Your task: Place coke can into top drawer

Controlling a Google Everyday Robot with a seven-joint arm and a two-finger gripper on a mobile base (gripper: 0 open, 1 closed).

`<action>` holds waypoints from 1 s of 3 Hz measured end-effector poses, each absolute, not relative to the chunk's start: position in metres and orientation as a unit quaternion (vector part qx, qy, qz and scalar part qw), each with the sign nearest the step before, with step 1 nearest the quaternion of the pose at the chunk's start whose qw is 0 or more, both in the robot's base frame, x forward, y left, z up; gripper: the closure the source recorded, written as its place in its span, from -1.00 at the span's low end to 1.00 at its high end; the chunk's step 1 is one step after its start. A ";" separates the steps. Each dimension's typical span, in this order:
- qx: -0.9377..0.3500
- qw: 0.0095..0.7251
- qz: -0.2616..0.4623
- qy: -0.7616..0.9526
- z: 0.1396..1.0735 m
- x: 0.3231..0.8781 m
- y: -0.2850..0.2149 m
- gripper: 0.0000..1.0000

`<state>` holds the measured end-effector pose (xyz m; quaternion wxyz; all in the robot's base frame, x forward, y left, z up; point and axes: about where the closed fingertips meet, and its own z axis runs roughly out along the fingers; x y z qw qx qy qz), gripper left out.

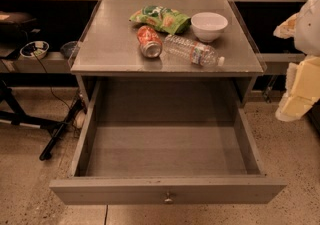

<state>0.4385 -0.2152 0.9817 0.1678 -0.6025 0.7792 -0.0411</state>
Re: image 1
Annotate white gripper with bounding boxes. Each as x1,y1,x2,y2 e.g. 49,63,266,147
273,0,320,122

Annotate red coke can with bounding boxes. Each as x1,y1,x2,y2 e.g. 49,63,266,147
137,26,162,58

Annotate grey cabinet with top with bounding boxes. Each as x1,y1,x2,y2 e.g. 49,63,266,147
67,0,268,109

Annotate open grey top drawer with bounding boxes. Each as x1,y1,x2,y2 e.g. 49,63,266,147
50,78,286,205

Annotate metal drawer knob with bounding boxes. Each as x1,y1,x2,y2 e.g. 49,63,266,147
164,192,174,204

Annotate white ceramic bowl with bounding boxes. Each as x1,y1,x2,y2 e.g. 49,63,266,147
191,12,228,43

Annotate clear plastic water bottle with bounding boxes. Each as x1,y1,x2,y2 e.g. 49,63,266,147
163,35,225,67

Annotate green chip bag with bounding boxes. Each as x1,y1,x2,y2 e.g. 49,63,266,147
129,5,191,35

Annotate dark small bowl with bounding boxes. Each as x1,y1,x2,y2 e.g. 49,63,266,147
60,41,78,58

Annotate black stand legs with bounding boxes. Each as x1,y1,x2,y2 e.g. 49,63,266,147
0,80,83,161

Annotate white bowl with cables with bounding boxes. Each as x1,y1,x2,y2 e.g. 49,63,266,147
20,41,49,60

